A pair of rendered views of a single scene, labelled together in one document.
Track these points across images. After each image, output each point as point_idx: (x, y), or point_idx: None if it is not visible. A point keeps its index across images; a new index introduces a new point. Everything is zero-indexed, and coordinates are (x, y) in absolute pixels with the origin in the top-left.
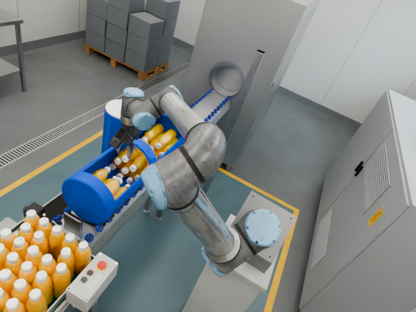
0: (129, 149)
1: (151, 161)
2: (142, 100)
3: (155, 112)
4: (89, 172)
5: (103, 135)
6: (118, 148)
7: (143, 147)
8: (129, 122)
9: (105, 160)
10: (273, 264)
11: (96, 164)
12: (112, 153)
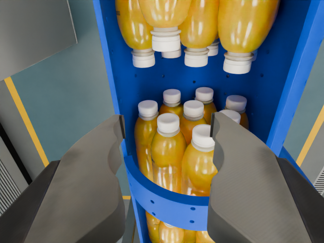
0: (70, 189)
1: (128, 172)
2: None
3: None
4: (290, 23)
5: (301, 169)
6: (220, 136)
7: (167, 208)
8: None
9: (267, 105)
10: None
11: (283, 67)
12: (261, 138)
